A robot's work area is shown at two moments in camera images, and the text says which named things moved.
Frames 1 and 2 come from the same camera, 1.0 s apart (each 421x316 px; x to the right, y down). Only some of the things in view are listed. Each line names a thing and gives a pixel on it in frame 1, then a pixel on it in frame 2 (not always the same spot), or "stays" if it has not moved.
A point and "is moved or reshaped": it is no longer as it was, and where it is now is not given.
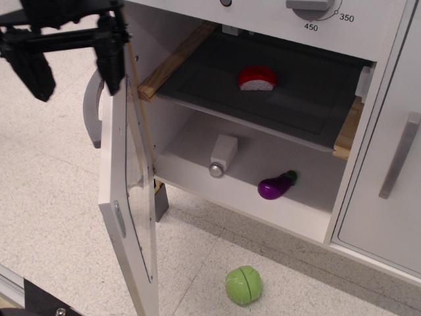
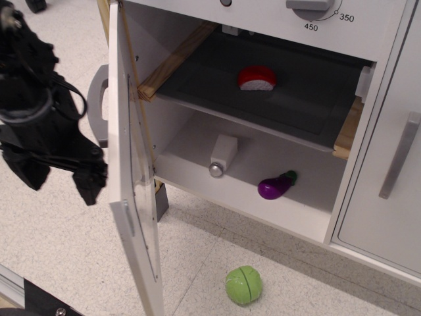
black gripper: (24, 47) -> (54, 136)
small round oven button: (226, 2) stays
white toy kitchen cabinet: (305, 112) stays
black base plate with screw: (37, 302) stays
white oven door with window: (127, 204) is moved or reshaped
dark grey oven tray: (300, 93) stays
